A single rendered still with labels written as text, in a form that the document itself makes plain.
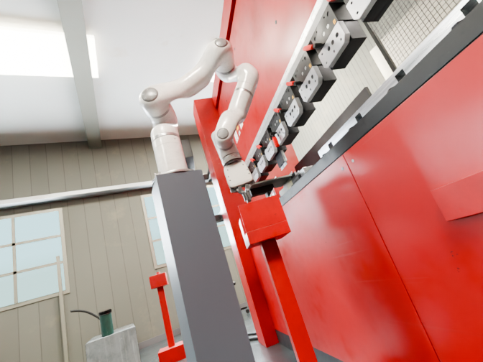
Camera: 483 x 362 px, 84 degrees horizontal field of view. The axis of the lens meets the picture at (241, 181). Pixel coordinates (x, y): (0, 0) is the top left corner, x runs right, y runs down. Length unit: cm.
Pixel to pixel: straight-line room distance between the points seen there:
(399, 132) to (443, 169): 13
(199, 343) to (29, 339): 395
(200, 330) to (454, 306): 68
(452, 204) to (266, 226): 57
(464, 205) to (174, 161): 90
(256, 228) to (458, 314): 59
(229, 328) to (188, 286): 19
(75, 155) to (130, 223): 151
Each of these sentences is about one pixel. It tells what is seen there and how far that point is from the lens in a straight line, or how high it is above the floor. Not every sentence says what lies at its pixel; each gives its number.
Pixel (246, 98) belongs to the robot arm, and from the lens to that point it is 123.
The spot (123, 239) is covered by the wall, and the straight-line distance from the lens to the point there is 477.
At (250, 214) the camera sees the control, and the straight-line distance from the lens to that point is 101.
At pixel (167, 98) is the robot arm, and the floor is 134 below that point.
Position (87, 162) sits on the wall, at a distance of 526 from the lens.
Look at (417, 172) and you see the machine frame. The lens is 75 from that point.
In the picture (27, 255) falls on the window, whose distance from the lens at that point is 489.
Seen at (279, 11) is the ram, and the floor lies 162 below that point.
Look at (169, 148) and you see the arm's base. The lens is 114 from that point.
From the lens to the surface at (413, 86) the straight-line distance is 73.
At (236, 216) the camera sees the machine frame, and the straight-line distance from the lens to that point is 237.
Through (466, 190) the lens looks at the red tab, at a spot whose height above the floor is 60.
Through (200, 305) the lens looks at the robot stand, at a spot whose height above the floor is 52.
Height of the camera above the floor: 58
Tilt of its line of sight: 18 degrees up
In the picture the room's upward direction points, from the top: 18 degrees counter-clockwise
